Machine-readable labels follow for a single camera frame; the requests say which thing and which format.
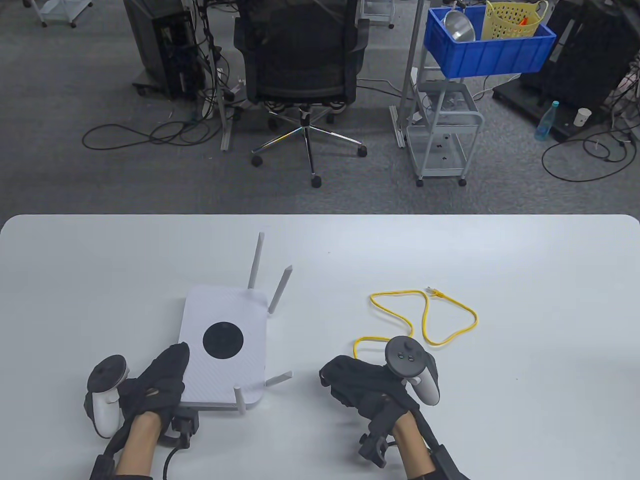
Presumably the person's right hand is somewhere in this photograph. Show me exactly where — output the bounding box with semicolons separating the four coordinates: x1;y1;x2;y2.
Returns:
319;355;423;427

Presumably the person's left hand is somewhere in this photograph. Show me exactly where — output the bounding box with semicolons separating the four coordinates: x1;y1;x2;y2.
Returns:
117;342;191;419

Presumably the white router with black circle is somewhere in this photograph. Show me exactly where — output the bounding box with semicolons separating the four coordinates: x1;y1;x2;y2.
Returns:
177;232;294;413

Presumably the yellow ethernet cable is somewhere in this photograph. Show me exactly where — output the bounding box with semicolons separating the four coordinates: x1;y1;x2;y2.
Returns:
353;289;478;361

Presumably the person's right forearm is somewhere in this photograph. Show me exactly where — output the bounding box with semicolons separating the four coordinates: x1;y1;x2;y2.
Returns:
392;412;436;480

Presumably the person's left forearm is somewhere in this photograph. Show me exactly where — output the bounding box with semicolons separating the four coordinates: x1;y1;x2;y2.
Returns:
115;412;163;478

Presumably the grey white hand controller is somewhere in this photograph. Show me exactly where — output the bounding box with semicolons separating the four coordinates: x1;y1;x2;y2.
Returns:
83;355;131;439
384;336;441;406

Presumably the white metal rolling cart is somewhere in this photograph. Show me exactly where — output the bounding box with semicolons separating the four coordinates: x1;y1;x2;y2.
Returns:
406;50;485;188

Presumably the grey metal desk leg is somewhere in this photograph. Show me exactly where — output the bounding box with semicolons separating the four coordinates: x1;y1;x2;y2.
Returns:
390;0;426;149
202;0;236;152

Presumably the blue water bottle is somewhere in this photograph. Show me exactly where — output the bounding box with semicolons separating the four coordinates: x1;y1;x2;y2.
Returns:
534;100;561;142

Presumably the black mesh office chair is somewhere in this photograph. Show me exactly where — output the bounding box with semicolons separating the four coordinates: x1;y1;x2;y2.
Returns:
234;0;371;189

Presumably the black computer tower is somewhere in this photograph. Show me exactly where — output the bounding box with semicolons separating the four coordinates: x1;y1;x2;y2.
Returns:
122;0;206;99

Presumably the blue plastic crate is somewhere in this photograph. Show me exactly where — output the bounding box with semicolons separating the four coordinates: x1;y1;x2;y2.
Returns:
424;6;557;79

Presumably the metal bowl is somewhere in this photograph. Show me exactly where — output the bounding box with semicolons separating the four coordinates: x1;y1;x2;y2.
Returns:
442;7;477;43

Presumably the small white wheeled cart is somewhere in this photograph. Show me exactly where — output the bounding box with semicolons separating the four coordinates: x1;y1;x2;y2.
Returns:
360;0;396;29
22;0;94;28

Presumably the black equipment rack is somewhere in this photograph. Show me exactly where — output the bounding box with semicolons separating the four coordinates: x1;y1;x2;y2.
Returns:
492;0;640;141

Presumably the yellow plastic basket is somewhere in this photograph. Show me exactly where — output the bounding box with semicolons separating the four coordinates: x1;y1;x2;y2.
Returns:
481;0;550;41

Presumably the black wrist bracket module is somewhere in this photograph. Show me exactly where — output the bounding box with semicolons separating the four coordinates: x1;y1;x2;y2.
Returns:
357;410;401;468
160;407;201;448

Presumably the black wrist module cable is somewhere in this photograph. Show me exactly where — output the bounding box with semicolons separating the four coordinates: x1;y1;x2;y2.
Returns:
162;445;182;480

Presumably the black floor cable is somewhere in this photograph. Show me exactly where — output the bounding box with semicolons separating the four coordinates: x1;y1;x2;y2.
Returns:
81;117;213;151
541;127;640;183

